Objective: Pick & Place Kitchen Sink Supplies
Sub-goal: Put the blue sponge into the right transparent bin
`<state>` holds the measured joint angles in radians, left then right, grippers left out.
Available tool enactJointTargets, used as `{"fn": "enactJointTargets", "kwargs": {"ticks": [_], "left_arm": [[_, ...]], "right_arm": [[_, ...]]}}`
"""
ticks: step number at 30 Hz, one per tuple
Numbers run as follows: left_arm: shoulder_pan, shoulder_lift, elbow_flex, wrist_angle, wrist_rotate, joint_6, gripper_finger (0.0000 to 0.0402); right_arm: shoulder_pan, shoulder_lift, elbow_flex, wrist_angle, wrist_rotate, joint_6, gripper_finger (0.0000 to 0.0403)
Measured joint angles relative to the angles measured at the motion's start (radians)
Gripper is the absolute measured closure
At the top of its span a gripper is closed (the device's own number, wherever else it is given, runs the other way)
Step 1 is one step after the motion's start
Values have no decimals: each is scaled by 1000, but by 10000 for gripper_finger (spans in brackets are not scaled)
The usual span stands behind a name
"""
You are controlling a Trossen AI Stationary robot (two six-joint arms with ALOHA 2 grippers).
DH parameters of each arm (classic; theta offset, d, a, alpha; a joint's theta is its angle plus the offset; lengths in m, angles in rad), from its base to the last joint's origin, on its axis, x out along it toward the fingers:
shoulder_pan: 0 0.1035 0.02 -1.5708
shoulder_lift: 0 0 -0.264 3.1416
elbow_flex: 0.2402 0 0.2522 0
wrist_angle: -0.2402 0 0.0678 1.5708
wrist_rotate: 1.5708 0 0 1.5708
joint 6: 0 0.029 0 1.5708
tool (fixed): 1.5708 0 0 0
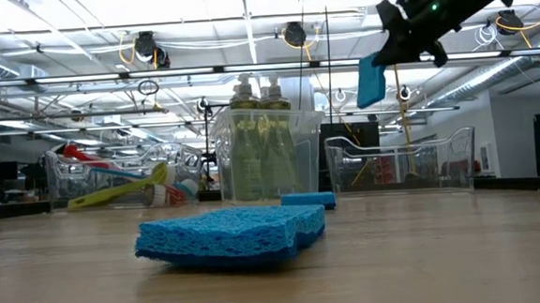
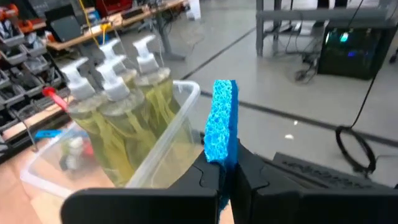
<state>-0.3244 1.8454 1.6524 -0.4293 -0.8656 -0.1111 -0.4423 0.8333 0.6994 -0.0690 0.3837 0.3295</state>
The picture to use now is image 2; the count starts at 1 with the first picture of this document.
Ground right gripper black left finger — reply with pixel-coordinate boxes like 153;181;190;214
60;148;225;224

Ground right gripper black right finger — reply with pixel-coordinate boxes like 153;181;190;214
229;139;398;224

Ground yellow soap pump bottle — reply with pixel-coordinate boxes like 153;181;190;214
60;57;134;187
98;39;137;91
132;34;181;138
95;55;156;175

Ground blue cellulose sponge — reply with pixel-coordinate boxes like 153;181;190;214
33;129;63;140
203;79;240;218

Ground red dish brush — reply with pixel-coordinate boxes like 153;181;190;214
42;86;96;156

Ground black flat keyboard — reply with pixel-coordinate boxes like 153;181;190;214
272;151;396;190

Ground tall clear plastic bin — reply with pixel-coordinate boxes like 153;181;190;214
20;80;203;200

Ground black computer tower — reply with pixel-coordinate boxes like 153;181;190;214
317;21;398;80

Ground shelf rack with grey bins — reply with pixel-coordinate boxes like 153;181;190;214
0;18;72;131

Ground wooden top workbench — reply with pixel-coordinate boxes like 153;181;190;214
46;0;187;62

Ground grey metal table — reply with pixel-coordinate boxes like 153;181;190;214
254;0;398;57

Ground black equipment case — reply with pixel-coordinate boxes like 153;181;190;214
45;12;83;43

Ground red toolbox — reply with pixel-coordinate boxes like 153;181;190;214
95;0;134;18

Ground orange storage bins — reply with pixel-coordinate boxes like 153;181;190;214
0;2;35;34

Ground black coiled cable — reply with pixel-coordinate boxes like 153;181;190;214
335;124;377;175

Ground black hanging cable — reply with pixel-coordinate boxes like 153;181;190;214
351;0;398;128

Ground black aluminium frame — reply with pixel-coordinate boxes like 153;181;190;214
0;114;71;162

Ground yellow extension cord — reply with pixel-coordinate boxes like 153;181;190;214
77;0;111;47

